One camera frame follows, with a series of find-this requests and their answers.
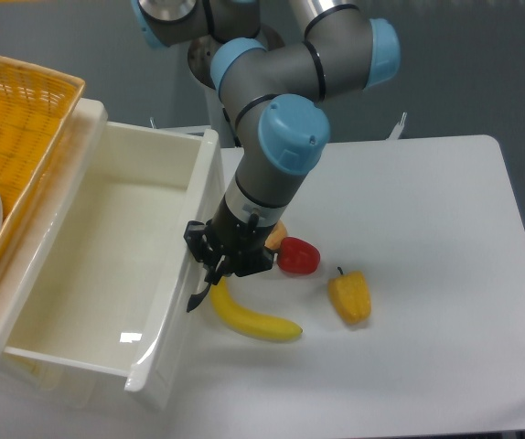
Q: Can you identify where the yellow toy banana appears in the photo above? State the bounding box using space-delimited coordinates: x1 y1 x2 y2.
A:
209 279 303 342

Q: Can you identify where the black top drawer handle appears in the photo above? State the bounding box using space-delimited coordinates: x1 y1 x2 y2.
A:
186 275 220 313

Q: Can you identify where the white drawer cabinet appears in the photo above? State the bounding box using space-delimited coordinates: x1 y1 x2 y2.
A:
0 101 199 408

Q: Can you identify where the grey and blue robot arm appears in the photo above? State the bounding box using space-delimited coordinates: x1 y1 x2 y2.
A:
133 1 401 284

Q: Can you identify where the red toy bell pepper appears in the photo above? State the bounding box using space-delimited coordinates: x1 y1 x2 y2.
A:
274 237 321 274

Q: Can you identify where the white metal base frame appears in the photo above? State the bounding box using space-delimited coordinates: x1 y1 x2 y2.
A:
148 112 407 142

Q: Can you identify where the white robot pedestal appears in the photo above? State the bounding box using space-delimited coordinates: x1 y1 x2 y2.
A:
186 27 286 148

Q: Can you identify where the yellow woven basket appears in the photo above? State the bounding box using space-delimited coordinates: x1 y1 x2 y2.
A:
0 56 85 262

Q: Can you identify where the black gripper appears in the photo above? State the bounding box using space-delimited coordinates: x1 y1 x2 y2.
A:
184 200 276 284

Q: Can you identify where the yellow toy bell pepper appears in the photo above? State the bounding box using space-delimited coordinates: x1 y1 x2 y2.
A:
327 266 372 325

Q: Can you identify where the toy croissant pastry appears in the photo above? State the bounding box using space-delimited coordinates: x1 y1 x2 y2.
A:
264 220 288 251

